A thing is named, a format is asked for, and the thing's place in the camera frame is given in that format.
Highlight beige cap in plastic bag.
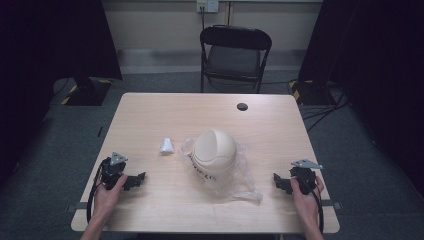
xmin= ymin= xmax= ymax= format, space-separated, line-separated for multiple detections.
xmin=179 ymin=135 xmax=264 ymax=205

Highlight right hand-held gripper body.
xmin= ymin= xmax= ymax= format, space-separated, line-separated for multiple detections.
xmin=288 ymin=158 xmax=324 ymax=196

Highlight person's left hand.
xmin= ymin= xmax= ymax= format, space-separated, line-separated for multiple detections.
xmin=92 ymin=173 xmax=129 ymax=222

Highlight grey table foot bar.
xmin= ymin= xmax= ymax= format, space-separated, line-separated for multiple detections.
xmin=65 ymin=201 xmax=84 ymax=213
xmin=321 ymin=200 xmax=343 ymax=211

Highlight black floor cables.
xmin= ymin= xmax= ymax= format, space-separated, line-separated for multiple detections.
xmin=299 ymin=83 xmax=350 ymax=133

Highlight black power cable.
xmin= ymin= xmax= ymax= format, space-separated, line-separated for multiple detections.
xmin=199 ymin=5 xmax=207 ymax=32

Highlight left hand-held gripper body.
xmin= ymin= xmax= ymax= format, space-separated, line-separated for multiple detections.
xmin=99 ymin=151 xmax=130 ymax=191

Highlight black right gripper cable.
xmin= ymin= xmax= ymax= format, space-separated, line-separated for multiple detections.
xmin=311 ymin=186 xmax=325 ymax=235

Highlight black folding chair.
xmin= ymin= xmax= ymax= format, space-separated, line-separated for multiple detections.
xmin=199 ymin=24 xmax=273 ymax=95

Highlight person's right hand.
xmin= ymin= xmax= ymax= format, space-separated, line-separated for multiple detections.
xmin=289 ymin=175 xmax=325 ymax=229

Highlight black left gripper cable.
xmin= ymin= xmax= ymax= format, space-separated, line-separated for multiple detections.
xmin=86 ymin=157 xmax=112 ymax=224

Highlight black stand base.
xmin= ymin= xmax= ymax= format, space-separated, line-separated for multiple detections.
xmin=287 ymin=78 xmax=333 ymax=107
xmin=60 ymin=73 xmax=113 ymax=107

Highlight white wall outlet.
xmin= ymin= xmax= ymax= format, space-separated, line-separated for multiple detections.
xmin=196 ymin=0 xmax=220 ymax=14

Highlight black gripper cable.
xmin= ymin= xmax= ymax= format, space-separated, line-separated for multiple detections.
xmin=86 ymin=157 xmax=112 ymax=224
xmin=311 ymin=186 xmax=325 ymax=235

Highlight beige domed trash can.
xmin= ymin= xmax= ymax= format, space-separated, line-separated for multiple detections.
xmin=190 ymin=128 xmax=239 ymax=183

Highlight dark curtain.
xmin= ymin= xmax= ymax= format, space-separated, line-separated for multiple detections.
xmin=297 ymin=0 xmax=424 ymax=199

